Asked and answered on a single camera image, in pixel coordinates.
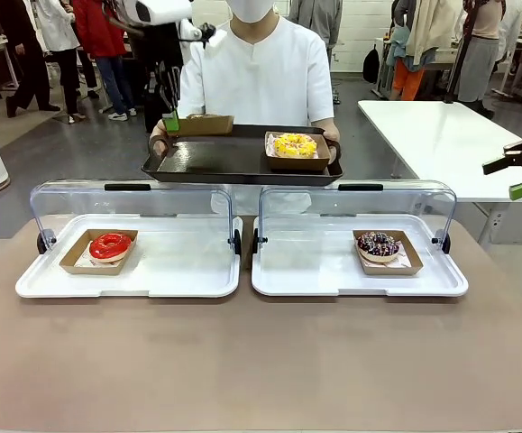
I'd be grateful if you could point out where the bystander in white coat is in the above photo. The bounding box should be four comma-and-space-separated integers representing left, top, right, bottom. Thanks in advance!
39, 0, 87, 125

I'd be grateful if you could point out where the bystander in black clothes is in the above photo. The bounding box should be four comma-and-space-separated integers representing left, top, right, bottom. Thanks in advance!
5, 0, 64, 119

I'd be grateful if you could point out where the bystander in navy clothes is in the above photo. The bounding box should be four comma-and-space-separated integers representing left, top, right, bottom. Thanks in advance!
142, 26, 185, 134

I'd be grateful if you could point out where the black camera pole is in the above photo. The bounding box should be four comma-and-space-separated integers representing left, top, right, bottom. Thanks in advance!
443, 0, 474, 106

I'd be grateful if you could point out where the yellow sprinkled donut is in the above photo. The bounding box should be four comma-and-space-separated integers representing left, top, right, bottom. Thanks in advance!
273, 132, 319, 160

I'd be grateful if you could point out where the dark donut with coloured sprinkles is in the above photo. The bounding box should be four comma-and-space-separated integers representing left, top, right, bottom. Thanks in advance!
355, 230, 402, 265

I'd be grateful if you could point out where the white plastic display tray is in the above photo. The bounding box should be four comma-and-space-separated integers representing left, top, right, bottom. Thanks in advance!
251, 212, 470, 299
15, 212, 243, 299

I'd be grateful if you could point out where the brown cardboard donut box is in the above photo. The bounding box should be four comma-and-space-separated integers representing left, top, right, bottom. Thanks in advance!
264, 130, 333, 172

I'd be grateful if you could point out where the white side table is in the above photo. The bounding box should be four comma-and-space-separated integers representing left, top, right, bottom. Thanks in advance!
357, 98, 522, 247

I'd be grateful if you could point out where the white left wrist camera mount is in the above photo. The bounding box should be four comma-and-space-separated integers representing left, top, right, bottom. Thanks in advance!
178, 17, 230, 52

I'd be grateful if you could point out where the dark brown serving tray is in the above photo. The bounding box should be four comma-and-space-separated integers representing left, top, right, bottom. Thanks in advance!
140, 124, 344, 184

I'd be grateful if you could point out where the bystander in grey skirt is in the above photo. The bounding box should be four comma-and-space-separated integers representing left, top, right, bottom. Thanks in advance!
456, 0, 501, 103

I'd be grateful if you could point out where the person left forearm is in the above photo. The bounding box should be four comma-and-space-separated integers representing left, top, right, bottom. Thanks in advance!
310, 116, 337, 136

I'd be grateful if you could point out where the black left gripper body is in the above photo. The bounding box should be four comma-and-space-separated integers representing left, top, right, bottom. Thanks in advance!
149, 37, 186, 88

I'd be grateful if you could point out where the chocolate sprinkled donut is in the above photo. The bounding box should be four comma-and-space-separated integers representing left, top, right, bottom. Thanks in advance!
352, 229, 425, 277

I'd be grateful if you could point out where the black backpack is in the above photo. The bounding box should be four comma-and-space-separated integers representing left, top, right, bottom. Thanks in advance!
362, 43, 381, 84

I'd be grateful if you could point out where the person in white shirt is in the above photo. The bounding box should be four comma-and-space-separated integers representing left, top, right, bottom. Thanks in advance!
177, 0, 336, 216

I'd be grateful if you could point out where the bystander in red sweater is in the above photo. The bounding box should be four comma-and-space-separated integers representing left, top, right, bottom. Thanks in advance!
72, 0, 138, 123

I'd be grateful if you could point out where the person left hand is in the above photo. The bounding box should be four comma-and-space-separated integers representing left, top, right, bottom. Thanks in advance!
320, 127, 343, 160

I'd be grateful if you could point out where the bystander in orange shorts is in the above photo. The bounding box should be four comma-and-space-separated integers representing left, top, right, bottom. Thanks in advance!
385, 0, 456, 102

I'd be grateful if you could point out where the bystander in grey shirt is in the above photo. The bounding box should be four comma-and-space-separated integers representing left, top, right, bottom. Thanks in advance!
287, 0, 344, 106

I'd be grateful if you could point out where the white face mask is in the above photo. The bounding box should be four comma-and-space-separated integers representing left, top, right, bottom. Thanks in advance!
224, 0, 275, 24

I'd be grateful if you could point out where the person right hand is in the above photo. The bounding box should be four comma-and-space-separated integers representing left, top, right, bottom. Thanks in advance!
148, 120, 172, 157

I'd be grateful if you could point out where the clear plastic hinged cover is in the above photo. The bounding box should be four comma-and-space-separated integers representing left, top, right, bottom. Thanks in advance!
253, 180, 458, 256
29, 180, 243, 256

